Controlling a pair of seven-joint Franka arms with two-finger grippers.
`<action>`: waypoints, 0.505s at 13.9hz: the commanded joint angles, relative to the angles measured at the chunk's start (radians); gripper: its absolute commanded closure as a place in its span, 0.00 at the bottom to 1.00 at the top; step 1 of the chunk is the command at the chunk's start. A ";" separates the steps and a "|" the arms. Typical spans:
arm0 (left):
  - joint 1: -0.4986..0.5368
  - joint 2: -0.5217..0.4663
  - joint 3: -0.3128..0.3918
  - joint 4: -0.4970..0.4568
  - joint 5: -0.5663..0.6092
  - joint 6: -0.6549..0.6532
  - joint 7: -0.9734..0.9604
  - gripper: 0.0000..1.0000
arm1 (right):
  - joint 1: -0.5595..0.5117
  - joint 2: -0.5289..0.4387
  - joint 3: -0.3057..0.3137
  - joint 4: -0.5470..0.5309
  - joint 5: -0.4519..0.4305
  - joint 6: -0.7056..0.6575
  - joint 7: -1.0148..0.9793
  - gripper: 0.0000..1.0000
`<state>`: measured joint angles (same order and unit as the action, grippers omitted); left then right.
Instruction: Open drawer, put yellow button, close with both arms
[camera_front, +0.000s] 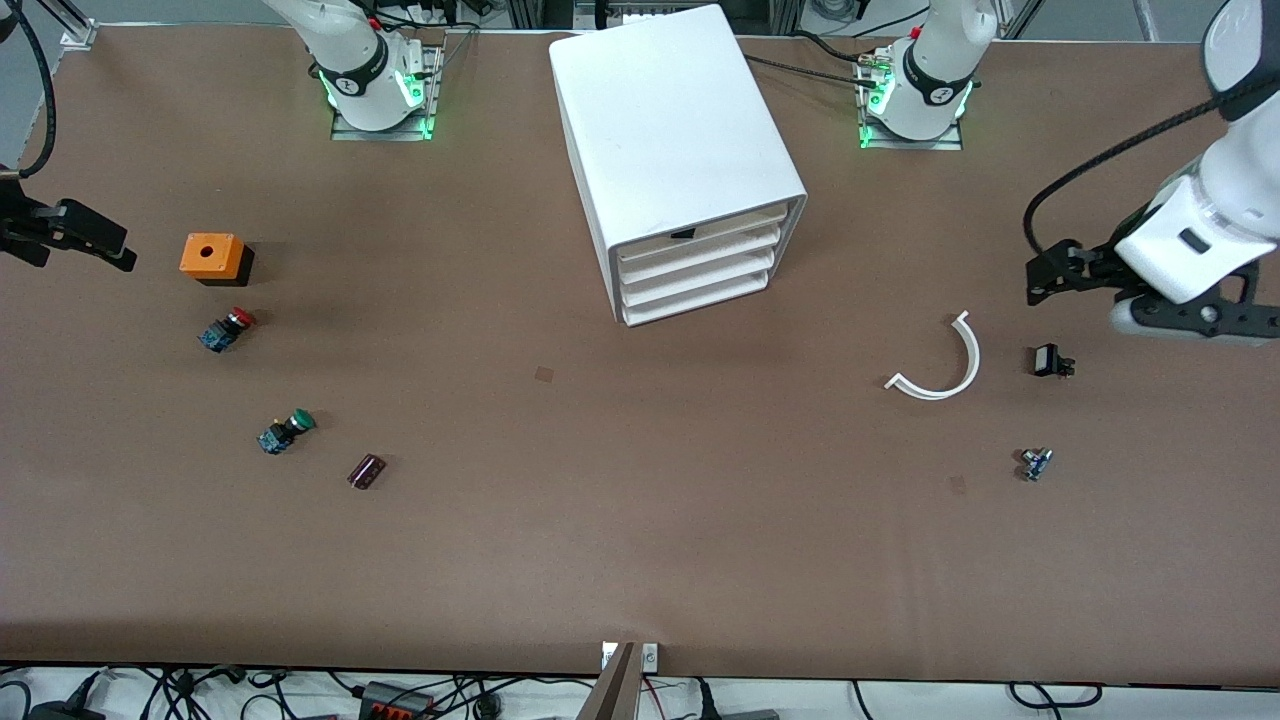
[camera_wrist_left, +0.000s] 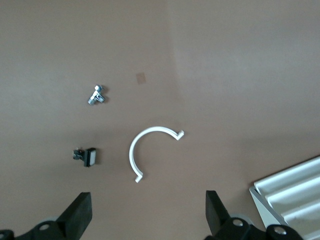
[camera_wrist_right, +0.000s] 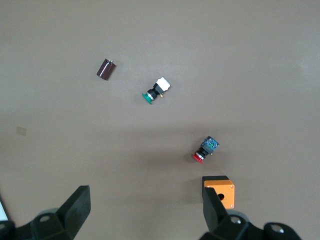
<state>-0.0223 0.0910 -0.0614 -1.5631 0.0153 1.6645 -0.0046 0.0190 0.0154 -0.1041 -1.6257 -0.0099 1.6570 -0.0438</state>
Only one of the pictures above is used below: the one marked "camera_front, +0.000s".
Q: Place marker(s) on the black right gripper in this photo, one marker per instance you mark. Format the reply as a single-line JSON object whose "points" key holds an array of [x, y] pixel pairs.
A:
{"points": [[22, 225]]}

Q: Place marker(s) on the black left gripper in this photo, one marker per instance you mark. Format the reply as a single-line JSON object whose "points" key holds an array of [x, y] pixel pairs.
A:
{"points": [[1100, 265]]}

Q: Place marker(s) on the white plastic drawer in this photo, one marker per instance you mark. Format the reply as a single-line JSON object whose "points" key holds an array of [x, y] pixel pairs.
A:
{"points": [[720, 236], [700, 277], [700, 298], [700, 258]]}

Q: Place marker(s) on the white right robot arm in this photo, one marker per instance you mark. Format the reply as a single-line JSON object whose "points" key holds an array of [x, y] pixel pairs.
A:
{"points": [[350, 60]]}

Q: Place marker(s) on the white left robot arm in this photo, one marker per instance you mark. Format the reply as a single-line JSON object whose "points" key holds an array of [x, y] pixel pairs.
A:
{"points": [[1230, 190]]}

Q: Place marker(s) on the red push button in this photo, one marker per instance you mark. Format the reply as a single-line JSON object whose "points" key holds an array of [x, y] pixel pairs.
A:
{"points": [[225, 330]]}

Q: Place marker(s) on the green push button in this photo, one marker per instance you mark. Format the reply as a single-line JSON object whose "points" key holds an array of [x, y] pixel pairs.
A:
{"points": [[285, 432]]}

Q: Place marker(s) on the white drawer cabinet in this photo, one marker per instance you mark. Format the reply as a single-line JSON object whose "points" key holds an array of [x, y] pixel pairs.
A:
{"points": [[660, 120]]}

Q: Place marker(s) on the small black component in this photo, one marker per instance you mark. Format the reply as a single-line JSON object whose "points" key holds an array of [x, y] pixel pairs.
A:
{"points": [[1047, 360]]}

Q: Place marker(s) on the orange box with hole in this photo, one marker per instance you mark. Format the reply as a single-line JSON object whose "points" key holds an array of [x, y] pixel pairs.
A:
{"points": [[208, 255]]}

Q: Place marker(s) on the white curved plastic strip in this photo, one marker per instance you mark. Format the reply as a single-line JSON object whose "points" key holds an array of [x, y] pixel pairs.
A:
{"points": [[972, 360]]}

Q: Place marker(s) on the small blue silver component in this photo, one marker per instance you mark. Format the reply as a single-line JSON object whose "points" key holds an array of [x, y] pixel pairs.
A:
{"points": [[1036, 464]]}

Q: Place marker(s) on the dark maroon capacitor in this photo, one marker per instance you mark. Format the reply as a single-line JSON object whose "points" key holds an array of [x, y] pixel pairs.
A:
{"points": [[366, 471]]}

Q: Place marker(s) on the black orange power strip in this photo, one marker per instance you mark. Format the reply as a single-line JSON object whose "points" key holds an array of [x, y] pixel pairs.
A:
{"points": [[395, 705]]}

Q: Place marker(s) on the black power plug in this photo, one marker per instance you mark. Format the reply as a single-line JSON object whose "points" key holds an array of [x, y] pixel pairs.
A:
{"points": [[703, 700]]}

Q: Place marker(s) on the aluminium corner bracket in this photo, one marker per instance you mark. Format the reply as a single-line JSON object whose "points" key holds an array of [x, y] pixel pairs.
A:
{"points": [[78, 30]]}

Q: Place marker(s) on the small white bracket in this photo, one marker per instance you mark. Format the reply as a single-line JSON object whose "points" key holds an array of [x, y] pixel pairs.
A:
{"points": [[650, 656], [608, 655]]}

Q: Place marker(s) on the wooden post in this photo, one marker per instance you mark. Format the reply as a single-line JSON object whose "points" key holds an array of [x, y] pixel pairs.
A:
{"points": [[615, 690]]}

